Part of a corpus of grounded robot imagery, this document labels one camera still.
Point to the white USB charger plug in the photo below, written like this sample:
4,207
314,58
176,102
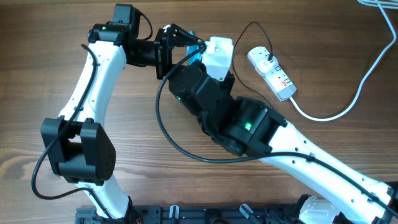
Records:
264,66

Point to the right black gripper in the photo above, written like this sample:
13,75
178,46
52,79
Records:
229,83

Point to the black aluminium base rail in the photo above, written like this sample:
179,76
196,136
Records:
284,213

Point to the turquoise screen Galaxy smartphone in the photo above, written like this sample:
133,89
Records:
191,49

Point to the white two-socket power strip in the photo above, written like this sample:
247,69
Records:
278,81

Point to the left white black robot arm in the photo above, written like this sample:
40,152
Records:
76,143

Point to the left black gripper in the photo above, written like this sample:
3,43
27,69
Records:
164,43

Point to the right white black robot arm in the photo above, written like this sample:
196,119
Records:
250,130

